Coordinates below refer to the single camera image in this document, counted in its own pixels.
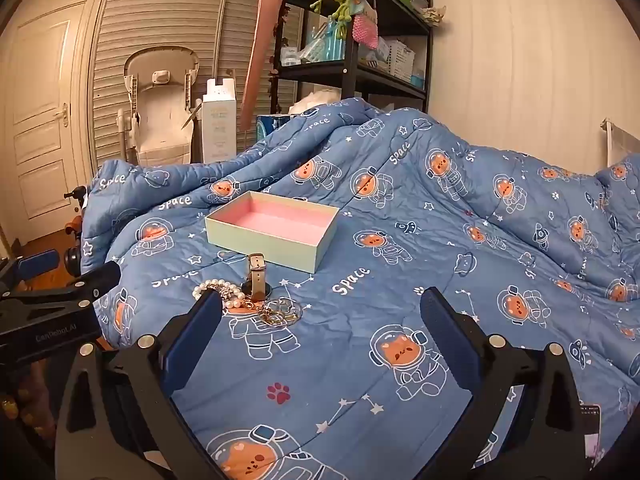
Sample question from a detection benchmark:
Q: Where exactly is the beige strap wristwatch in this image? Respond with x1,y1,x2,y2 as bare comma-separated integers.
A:
241,253,274,304

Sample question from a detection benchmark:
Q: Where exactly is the black metal shelf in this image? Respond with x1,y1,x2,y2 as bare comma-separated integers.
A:
270,0,434,114

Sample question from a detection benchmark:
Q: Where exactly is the gold bangle with charm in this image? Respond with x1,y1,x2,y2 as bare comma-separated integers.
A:
259,297,304,329

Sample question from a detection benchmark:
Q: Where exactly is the pink board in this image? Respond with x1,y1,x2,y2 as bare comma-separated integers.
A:
239,0,294,132

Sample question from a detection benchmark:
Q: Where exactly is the person's left hand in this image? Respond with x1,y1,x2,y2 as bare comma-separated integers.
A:
0,360,53,433

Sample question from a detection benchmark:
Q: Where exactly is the green box with pink lining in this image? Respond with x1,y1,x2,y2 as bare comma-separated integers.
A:
204,190,341,274

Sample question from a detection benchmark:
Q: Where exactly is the orange and black tricycle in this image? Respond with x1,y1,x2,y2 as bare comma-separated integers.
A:
62,186,92,277

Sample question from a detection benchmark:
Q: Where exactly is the white plastic basket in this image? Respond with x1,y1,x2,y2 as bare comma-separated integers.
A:
387,40,416,82

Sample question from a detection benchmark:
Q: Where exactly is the white baby high chair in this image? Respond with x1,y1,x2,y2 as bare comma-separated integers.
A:
116,46,201,166

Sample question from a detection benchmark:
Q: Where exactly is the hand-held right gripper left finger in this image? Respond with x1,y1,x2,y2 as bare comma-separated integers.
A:
54,290,226,480

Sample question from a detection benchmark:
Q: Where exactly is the white pearl bracelet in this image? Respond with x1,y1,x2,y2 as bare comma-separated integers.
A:
193,280,247,312

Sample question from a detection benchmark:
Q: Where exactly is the tall white carton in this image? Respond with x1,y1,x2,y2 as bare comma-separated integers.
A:
201,79,237,164

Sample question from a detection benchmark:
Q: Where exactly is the white panelled door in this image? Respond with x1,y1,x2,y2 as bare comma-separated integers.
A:
0,2,92,243

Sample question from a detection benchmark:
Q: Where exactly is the pink knitted pouch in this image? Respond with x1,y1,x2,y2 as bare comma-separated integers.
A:
352,12,379,44

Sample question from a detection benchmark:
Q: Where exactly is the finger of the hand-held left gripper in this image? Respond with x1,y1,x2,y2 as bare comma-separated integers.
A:
0,261,123,312
0,249,61,287

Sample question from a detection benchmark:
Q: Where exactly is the blue printed pillow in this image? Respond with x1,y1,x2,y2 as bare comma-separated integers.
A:
594,152,640,233

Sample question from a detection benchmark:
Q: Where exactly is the green frog plush toy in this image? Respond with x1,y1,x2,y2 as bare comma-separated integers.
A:
310,0,362,39

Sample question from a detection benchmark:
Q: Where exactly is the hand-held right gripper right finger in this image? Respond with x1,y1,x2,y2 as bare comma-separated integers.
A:
420,287,592,480

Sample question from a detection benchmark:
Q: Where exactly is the box of blue bottles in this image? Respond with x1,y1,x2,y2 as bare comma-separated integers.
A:
299,24,347,64

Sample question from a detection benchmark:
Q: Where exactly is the louvered closet door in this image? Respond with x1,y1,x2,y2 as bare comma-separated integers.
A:
89,0,303,163

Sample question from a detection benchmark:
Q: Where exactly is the blue astronaut bear printed blanket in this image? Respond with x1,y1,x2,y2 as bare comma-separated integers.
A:
80,97,640,480

